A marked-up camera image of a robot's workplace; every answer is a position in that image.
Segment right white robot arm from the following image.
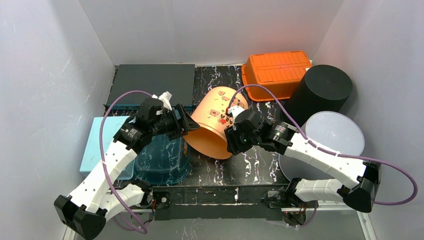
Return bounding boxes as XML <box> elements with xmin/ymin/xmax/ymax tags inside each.
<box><xmin>224</xmin><ymin>106</ymin><xmax>380</xmax><ymax>213</ymax></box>

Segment light blue perforated basket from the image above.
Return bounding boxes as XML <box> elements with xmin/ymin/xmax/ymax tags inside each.
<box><xmin>79</xmin><ymin>116</ymin><xmax>134</xmax><ymax>181</ymax></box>

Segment orange plastic tray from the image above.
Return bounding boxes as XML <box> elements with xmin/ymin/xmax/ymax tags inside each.
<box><xmin>241</xmin><ymin>51</ymin><xmax>312</xmax><ymax>100</ymax></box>

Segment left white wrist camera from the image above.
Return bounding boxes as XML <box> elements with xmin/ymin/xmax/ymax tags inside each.
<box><xmin>152</xmin><ymin>91</ymin><xmax>172</xmax><ymax>111</ymax></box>

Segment aluminium frame rail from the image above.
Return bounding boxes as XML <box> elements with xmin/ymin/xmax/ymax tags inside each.
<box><xmin>61</xmin><ymin>61</ymin><xmax>379</xmax><ymax>240</ymax></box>

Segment dark teal transparent container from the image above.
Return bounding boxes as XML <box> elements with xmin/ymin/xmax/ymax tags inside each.
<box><xmin>134</xmin><ymin>135</ymin><xmax>191</xmax><ymax>186</ymax></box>

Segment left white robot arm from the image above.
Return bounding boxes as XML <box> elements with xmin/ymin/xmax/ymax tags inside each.
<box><xmin>54</xmin><ymin>97</ymin><xmax>200</xmax><ymax>240</ymax></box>

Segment grey lavender plastic bucket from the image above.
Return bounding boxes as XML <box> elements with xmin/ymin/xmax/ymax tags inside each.
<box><xmin>278</xmin><ymin>111</ymin><xmax>365</xmax><ymax>181</ymax></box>

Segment dark blue network switch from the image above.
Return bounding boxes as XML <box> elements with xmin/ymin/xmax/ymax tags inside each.
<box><xmin>105</xmin><ymin>64</ymin><xmax>196</xmax><ymax>111</ymax></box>

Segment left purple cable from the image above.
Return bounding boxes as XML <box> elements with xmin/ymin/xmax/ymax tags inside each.
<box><xmin>98</xmin><ymin>90</ymin><xmax>157</xmax><ymax>235</ymax></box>

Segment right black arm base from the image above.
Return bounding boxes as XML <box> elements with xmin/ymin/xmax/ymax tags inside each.
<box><xmin>260</xmin><ymin>186</ymin><xmax>319</xmax><ymax>229</ymax></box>

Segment tan bucket with black liner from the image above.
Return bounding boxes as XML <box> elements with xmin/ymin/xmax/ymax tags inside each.
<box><xmin>183</xmin><ymin>86</ymin><xmax>249</xmax><ymax>160</ymax></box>

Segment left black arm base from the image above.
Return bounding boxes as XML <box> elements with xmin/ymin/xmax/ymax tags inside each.
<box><xmin>130</xmin><ymin>179</ymin><xmax>170</xmax><ymax>227</ymax></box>

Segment black plastic bucket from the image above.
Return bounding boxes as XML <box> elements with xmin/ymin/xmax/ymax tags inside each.
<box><xmin>280</xmin><ymin>64</ymin><xmax>353</xmax><ymax>127</ymax></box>

